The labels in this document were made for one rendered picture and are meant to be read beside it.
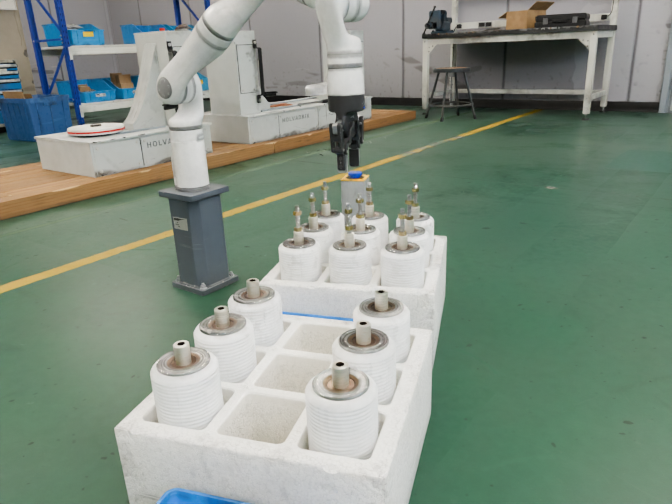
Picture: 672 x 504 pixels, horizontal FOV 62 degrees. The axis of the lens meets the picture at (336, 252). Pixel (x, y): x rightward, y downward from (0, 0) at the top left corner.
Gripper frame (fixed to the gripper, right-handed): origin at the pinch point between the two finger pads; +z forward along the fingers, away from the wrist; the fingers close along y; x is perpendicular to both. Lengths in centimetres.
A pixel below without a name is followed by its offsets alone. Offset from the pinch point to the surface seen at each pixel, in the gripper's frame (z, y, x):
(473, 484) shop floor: 44, -36, -34
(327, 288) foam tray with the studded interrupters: 25.8, -8.0, 2.9
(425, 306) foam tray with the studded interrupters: 28.6, -5.0, -18.0
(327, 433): 23, -56, -18
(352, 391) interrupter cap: 18, -53, -20
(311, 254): 19.9, -4.1, 8.1
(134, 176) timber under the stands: 37, 124, 174
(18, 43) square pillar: -46, 377, 543
